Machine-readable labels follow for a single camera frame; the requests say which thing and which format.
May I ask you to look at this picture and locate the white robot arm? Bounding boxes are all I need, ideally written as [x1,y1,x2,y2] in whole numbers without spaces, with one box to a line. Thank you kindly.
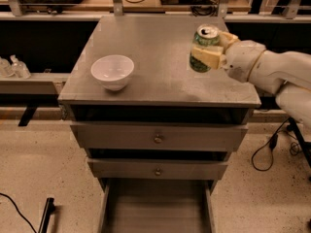
[190,27,311,126]

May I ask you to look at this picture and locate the black floor cable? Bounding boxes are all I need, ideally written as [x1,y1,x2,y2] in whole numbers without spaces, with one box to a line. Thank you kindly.
[251,117,303,172]
[0,192,38,233]

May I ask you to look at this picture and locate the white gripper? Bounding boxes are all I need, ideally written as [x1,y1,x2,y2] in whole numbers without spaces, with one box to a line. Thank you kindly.
[190,31,266,83]

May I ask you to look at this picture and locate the green soda can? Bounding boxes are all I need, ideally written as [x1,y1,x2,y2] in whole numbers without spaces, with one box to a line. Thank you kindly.
[191,24,220,73]

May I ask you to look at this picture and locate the clear bottle at edge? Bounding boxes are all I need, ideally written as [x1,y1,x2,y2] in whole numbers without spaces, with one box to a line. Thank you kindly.
[0,57,14,78]

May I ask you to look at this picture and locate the black floor cable right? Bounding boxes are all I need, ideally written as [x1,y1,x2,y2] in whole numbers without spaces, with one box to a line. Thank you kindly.
[251,117,303,172]

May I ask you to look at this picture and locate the clear sanitizer bottle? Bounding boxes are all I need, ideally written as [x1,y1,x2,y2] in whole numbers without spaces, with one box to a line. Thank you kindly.
[10,55,31,79]

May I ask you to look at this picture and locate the white ceramic bowl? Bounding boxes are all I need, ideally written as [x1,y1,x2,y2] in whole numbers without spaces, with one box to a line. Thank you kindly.
[90,54,134,91]

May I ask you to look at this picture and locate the grey bottom drawer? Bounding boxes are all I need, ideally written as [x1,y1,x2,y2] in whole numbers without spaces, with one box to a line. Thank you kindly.
[96,179,216,233]

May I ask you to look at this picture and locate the grey top drawer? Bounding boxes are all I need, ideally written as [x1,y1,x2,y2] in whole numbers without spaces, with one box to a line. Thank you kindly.
[71,122,248,151]

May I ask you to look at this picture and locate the black cable bundle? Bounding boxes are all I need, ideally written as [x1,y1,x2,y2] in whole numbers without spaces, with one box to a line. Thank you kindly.
[190,0,219,17]

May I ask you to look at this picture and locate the black stand leg right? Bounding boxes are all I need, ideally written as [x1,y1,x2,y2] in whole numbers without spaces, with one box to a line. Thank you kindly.
[288,117,311,167]

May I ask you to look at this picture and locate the grey drawer cabinet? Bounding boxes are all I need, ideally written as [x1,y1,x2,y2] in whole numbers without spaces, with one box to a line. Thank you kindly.
[57,15,262,192]

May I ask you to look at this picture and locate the grey middle drawer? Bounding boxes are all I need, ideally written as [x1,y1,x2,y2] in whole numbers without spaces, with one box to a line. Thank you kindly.
[87,158,227,180]

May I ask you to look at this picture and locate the black stand foot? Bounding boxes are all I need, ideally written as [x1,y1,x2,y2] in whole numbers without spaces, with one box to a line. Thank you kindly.
[38,197,55,233]

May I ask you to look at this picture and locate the black floor cable left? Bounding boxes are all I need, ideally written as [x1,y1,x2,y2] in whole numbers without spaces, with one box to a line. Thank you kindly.
[0,192,38,233]

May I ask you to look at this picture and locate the grey drawer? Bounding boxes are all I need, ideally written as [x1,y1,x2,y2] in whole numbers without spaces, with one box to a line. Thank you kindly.
[96,179,216,233]
[87,158,227,180]
[71,122,248,151]

